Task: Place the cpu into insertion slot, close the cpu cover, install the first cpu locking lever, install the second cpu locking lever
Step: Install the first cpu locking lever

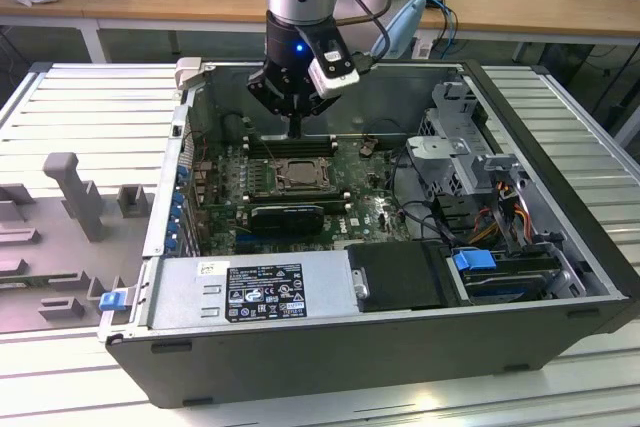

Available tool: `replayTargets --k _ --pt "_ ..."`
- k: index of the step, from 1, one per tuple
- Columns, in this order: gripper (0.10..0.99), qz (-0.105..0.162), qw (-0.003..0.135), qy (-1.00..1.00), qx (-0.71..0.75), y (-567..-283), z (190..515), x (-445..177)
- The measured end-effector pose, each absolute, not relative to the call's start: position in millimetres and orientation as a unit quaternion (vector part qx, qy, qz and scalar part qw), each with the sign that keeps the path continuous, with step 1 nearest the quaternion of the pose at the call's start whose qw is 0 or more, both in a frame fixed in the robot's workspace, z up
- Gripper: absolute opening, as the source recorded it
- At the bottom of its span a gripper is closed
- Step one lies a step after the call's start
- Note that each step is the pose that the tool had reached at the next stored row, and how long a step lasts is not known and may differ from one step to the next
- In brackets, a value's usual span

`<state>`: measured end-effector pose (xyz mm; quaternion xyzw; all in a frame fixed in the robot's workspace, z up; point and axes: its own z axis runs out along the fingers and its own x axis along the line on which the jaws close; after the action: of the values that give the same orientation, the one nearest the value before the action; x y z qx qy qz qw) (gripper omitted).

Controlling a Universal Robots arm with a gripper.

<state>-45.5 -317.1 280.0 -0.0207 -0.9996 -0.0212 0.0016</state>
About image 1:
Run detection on black RAM slot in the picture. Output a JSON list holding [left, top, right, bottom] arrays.
[[244, 189, 347, 199], [248, 134, 335, 147], [248, 144, 336, 158], [245, 196, 350, 207]]

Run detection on CPU socket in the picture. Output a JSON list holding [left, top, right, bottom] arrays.
[[272, 154, 336, 194]]

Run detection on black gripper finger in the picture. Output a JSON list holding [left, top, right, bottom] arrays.
[[245, 63, 298, 141], [295, 93, 337, 141]]

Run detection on black graphics card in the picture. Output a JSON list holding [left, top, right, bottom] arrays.
[[248, 203, 325, 237]]

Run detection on pale blue teach pendant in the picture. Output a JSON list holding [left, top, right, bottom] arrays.
[[370, 0, 427, 61]]

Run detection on blue case latch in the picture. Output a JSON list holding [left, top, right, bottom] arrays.
[[99, 290, 127, 313]]

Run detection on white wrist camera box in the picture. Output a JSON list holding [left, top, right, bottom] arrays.
[[294, 24, 362, 101]]

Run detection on hard disk in blue carrier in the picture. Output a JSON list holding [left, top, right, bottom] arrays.
[[451, 247, 561, 305]]

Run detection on small white adapter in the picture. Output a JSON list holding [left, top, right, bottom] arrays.
[[411, 36, 435, 62]]

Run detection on grey metal drive cage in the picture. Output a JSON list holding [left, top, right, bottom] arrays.
[[403, 80, 534, 248]]

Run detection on grey parts rack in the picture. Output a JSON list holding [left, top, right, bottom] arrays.
[[0, 150, 157, 336]]

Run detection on grey power supply unit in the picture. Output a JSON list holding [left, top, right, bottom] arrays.
[[148, 251, 362, 331]]

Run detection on black open PC case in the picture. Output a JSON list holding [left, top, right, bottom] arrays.
[[97, 57, 640, 411]]

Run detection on green motherboard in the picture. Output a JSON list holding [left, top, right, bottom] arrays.
[[197, 134, 404, 254]]

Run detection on blue cable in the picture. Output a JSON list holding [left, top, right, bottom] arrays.
[[427, 0, 460, 49]]

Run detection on grey case release handle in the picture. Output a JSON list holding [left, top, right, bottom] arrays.
[[175, 57, 207, 92]]

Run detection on coloured wire bundle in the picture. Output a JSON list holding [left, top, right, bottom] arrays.
[[470, 180, 532, 249]]

